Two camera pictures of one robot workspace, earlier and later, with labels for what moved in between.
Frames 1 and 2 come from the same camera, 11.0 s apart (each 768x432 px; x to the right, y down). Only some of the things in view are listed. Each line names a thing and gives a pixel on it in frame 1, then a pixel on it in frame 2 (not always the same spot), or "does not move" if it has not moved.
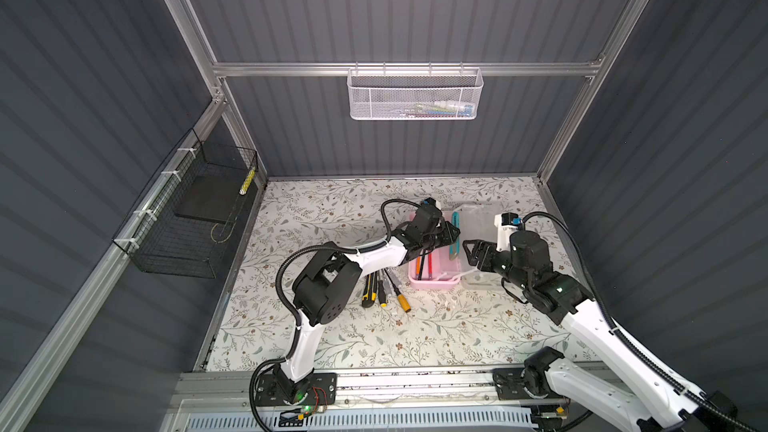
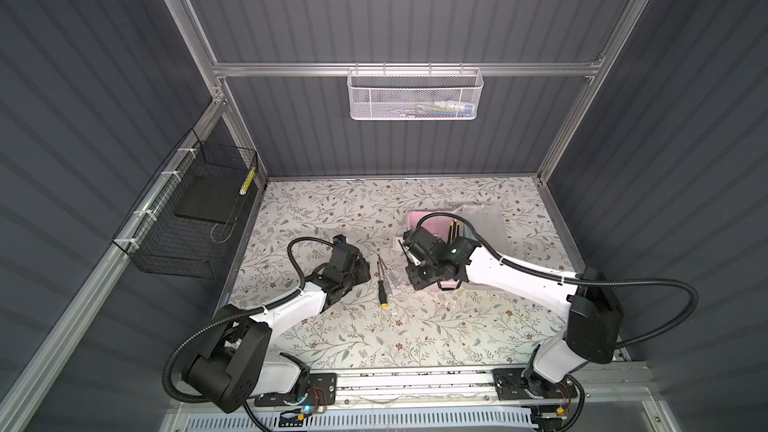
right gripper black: (488, 248) -> (411, 275)
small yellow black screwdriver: (381, 292) does not move
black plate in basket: (213, 198) does not move
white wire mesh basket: (414, 93) does not move
